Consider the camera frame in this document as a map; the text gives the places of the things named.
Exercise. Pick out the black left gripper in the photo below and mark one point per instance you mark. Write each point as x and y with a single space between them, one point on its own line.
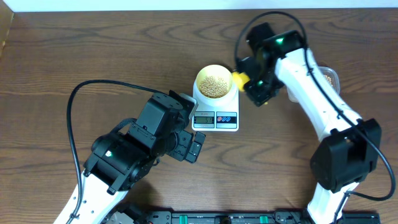
183 149

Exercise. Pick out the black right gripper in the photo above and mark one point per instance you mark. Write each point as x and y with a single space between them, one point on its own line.
258 98

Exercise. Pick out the orange plastic measuring scoop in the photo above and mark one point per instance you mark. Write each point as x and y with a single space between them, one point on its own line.
239 79

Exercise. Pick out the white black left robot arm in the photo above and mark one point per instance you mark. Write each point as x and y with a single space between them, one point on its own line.
127 153

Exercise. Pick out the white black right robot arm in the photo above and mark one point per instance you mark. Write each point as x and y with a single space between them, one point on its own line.
343 158

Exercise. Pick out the white digital kitchen scale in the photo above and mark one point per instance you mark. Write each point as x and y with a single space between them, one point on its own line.
220 114

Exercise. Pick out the pale yellow plastic bowl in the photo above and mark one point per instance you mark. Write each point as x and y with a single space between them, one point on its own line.
214 71

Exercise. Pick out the soybeans in yellow bowl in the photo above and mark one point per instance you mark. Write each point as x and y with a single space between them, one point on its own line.
214 87

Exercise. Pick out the pile of soybeans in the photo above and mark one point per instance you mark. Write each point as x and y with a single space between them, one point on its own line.
329 80

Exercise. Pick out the clear plastic soybean container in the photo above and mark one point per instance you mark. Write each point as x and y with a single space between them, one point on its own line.
330 75

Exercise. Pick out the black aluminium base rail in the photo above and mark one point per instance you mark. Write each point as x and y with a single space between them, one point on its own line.
131 214

